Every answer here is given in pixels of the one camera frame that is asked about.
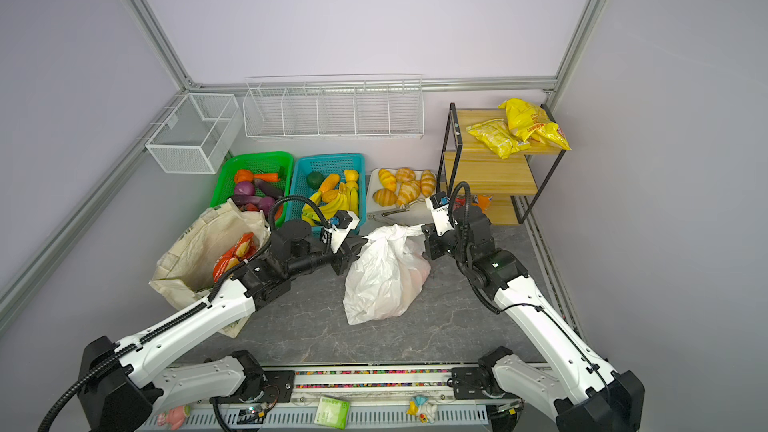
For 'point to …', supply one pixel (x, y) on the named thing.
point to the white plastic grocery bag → (387, 274)
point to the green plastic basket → (281, 163)
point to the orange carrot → (268, 176)
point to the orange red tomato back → (243, 175)
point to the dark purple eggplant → (269, 188)
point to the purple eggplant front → (265, 204)
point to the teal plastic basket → (326, 164)
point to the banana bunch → (347, 199)
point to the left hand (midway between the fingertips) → (364, 242)
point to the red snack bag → (237, 253)
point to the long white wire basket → (339, 106)
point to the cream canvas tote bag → (183, 271)
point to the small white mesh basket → (197, 135)
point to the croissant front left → (384, 197)
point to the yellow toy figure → (420, 406)
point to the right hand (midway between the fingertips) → (427, 228)
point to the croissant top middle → (405, 174)
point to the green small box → (333, 413)
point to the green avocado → (314, 179)
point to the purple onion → (245, 188)
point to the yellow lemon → (351, 175)
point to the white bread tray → (375, 184)
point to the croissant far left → (387, 179)
